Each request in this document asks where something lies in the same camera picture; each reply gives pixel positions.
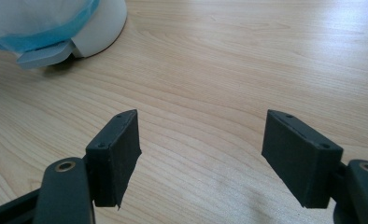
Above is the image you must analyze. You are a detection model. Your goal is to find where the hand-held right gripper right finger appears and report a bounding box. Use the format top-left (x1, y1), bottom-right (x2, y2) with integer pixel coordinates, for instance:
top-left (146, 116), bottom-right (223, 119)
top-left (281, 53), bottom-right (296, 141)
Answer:
top-left (261, 108), bottom-right (345, 209)

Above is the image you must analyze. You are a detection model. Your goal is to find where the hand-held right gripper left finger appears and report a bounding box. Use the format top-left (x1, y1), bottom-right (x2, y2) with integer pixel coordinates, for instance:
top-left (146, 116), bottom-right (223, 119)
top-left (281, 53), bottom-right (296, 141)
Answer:
top-left (85, 108), bottom-right (142, 209)

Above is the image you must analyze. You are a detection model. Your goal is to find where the white pedal bin grey lid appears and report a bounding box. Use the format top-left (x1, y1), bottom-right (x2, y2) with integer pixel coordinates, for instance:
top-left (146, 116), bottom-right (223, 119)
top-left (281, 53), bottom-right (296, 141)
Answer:
top-left (0, 0), bottom-right (129, 70)

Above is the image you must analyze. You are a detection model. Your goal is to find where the translucent plastic bag liner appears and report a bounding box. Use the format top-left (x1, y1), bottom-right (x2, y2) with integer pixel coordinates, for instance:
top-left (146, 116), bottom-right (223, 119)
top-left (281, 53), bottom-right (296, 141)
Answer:
top-left (0, 0), bottom-right (101, 53)

